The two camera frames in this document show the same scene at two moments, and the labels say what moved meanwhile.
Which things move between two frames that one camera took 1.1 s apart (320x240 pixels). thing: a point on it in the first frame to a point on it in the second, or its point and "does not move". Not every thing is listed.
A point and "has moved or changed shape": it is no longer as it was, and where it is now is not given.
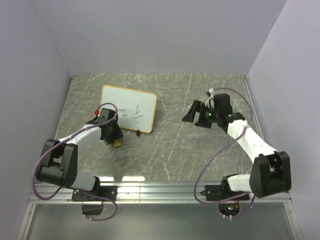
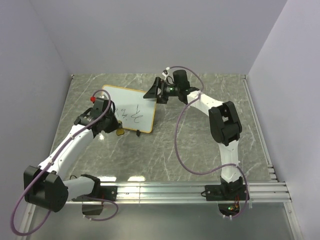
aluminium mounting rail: [148, 193] does not move
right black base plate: [222, 192] does not move
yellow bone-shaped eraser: [117, 143] has moved or changed shape
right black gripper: [199, 107] to [153, 93]
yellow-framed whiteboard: [136, 109] does not move
